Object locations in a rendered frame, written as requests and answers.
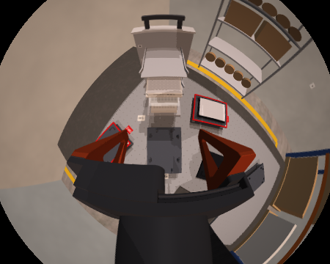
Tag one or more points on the white microplate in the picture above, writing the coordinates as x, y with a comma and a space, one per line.
163, 101

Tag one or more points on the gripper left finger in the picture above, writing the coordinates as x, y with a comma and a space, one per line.
96, 150

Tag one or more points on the dark grey flat nest with red border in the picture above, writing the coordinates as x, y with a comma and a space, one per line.
112, 129

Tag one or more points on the grey shelf rack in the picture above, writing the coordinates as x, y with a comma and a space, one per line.
163, 54

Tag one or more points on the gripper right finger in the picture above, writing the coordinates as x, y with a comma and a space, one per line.
237, 158

